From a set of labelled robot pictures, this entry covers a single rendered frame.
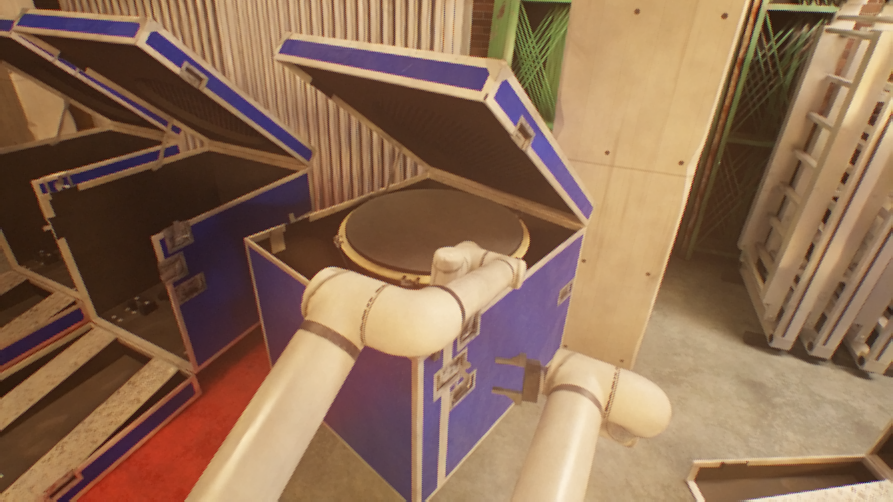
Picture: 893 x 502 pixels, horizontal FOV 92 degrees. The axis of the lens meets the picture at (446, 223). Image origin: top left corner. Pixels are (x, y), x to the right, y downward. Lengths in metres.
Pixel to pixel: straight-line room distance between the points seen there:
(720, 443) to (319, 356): 2.29
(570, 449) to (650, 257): 1.65
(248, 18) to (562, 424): 3.84
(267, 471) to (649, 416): 0.75
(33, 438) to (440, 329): 2.42
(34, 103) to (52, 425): 2.87
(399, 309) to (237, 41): 3.69
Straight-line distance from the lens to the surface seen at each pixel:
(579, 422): 0.97
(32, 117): 4.98
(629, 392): 1.06
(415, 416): 1.53
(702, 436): 2.74
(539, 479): 0.89
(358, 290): 0.80
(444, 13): 3.31
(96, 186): 3.05
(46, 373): 3.13
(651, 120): 2.20
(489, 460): 2.31
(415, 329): 0.76
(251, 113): 2.42
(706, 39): 2.17
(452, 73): 1.26
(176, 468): 2.52
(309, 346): 0.79
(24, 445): 2.94
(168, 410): 2.65
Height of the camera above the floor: 1.90
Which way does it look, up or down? 27 degrees down
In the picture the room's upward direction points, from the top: 2 degrees clockwise
